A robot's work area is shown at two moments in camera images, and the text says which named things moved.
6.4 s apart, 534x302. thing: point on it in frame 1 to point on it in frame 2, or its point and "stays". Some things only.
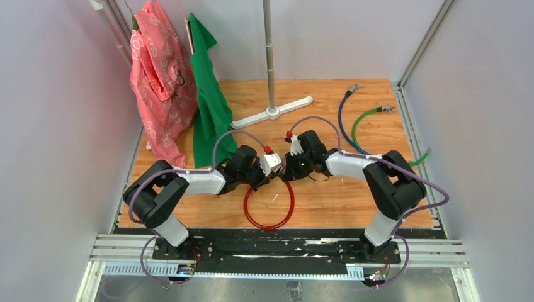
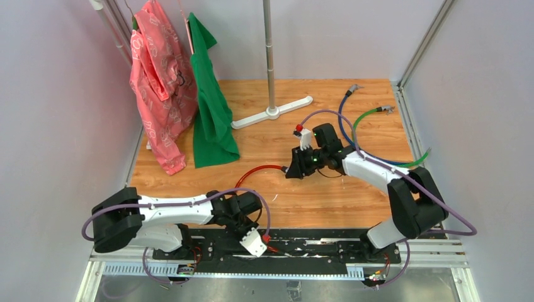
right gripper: (292, 172) stays
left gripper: (264, 179) to (251, 224)
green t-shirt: (213, 123) stays
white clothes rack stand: (272, 112) stays
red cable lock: (274, 226) to (266, 238)
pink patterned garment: (163, 78) stays
